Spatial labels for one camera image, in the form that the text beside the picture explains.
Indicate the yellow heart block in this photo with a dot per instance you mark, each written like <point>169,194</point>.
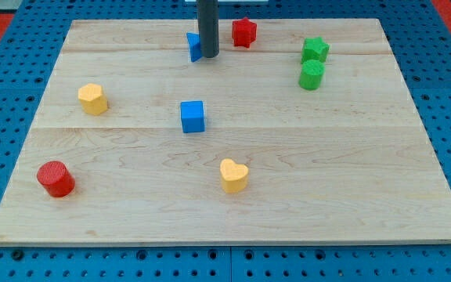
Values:
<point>234,177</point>

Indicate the light wooden board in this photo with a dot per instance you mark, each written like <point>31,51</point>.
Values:
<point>349,163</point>

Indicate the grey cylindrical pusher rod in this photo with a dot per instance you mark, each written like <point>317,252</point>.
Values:
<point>207,17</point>

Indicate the red star block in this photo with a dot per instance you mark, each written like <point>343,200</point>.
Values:
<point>244,32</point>

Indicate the red cylinder block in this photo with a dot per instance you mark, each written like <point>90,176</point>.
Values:
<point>56,179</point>

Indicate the yellow hexagon block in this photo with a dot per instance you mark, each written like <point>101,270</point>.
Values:
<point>92,99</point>

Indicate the green star block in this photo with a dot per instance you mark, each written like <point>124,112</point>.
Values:
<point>314,49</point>

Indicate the green cylinder block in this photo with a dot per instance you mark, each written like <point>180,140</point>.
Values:
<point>311,75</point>

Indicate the blue triangle block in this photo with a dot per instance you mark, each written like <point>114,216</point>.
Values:
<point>195,53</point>

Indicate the blue cube block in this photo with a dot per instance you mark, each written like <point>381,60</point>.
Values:
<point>192,116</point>

